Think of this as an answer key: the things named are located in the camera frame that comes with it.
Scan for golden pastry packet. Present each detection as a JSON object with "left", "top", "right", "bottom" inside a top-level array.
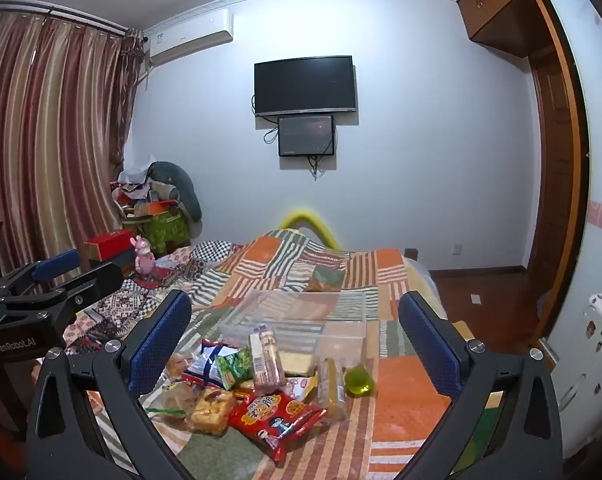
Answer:
[{"left": 188, "top": 385, "right": 236, "bottom": 436}]

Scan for yellow foam tube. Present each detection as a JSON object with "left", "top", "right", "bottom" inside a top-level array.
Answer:
[{"left": 277, "top": 207, "right": 342, "bottom": 251}]

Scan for clear bread packet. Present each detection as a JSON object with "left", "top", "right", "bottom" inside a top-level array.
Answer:
[{"left": 146, "top": 382, "right": 202, "bottom": 428}]

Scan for pink plush toy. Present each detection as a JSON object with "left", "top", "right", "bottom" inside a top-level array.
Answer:
[{"left": 133, "top": 235, "right": 157, "bottom": 275}]

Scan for green patterned bag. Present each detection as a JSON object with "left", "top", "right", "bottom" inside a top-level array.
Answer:
[{"left": 147, "top": 211, "right": 190, "bottom": 256}]

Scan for black monitor cables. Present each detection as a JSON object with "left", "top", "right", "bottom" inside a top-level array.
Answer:
[{"left": 306, "top": 155, "right": 332, "bottom": 182}]

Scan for black wall television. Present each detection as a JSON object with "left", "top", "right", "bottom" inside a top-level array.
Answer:
[{"left": 254, "top": 55, "right": 358, "bottom": 118}]

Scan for wooden overhead cabinet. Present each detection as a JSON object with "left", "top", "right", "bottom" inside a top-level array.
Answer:
[{"left": 457, "top": 0, "right": 564, "bottom": 59}]

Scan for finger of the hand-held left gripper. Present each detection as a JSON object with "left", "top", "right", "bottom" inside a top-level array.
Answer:
[
  {"left": 3, "top": 261, "right": 124, "bottom": 322},
  {"left": 0, "top": 249, "right": 82, "bottom": 301}
]

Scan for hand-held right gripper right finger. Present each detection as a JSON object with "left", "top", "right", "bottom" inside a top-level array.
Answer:
[{"left": 398, "top": 290, "right": 566, "bottom": 480}]

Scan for checkered patterned blanket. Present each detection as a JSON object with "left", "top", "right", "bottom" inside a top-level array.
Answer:
[{"left": 61, "top": 240, "right": 244, "bottom": 356}]

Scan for clear plastic container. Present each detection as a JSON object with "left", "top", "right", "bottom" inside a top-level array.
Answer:
[{"left": 219, "top": 287, "right": 368, "bottom": 367}]

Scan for brown wooden door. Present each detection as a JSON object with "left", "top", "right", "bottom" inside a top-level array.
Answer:
[{"left": 525, "top": 45, "right": 590, "bottom": 338}]

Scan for blue and white snack bag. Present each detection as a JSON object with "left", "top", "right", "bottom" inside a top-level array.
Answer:
[{"left": 183, "top": 339, "right": 242, "bottom": 390}]

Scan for white and yellow small packet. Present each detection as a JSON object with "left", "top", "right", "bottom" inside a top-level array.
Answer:
[{"left": 283, "top": 375, "right": 319, "bottom": 403}]

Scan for red snack packet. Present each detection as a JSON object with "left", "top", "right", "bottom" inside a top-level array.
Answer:
[{"left": 228, "top": 390, "right": 328, "bottom": 463}]

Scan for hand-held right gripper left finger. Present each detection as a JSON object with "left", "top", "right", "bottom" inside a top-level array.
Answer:
[{"left": 25, "top": 289, "right": 202, "bottom": 480}]

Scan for round bun packet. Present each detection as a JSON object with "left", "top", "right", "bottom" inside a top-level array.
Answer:
[{"left": 163, "top": 351, "right": 194, "bottom": 381}]

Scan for white air conditioner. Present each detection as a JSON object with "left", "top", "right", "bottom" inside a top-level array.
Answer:
[{"left": 143, "top": 9, "right": 234, "bottom": 67}]

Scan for white appliance with stickers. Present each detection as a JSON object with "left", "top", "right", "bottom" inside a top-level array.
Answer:
[{"left": 551, "top": 291, "right": 602, "bottom": 461}]

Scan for grey plush pillow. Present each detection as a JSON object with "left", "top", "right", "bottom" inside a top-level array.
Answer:
[{"left": 148, "top": 161, "right": 203, "bottom": 222}]

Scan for clear yellow snack packet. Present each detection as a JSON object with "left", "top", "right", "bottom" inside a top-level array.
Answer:
[{"left": 317, "top": 357, "right": 348, "bottom": 421}]

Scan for green snack packet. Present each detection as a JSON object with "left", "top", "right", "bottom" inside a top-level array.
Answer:
[{"left": 216, "top": 347, "right": 254, "bottom": 391}]

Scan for small black wall monitor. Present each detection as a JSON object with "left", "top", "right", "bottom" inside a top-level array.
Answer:
[{"left": 278, "top": 115, "right": 336, "bottom": 158}]

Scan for striped brown curtain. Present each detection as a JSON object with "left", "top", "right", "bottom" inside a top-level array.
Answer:
[{"left": 0, "top": 7, "right": 146, "bottom": 286}]

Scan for green jelly cup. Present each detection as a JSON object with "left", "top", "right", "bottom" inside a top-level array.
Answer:
[{"left": 344, "top": 364, "right": 376, "bottom": 400}]

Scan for orange striped patchwork blanket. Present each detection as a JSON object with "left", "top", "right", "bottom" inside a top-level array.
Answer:
[{"left": 81, "top": 229, "right": 454, "bottom": 480}]

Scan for pale yellow cake packet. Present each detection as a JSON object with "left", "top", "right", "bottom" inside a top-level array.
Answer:
[{"left": 278, "top": 351, "right": 316, "bottom": 377}]

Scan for wafer biscuit packet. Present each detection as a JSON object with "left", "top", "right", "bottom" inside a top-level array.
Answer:
[{"left": 248, "top": 325, "right": 286, "bottom": 397}]

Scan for pile of clothes and boxes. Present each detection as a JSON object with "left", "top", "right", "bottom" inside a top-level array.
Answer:
[{"left": 110, "top": 167, "right": 182, "bottom": 222}]

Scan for red box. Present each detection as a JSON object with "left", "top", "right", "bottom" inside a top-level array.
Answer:
[{"left": 84, "top": 230, "right": 138, "bottom": 264}]

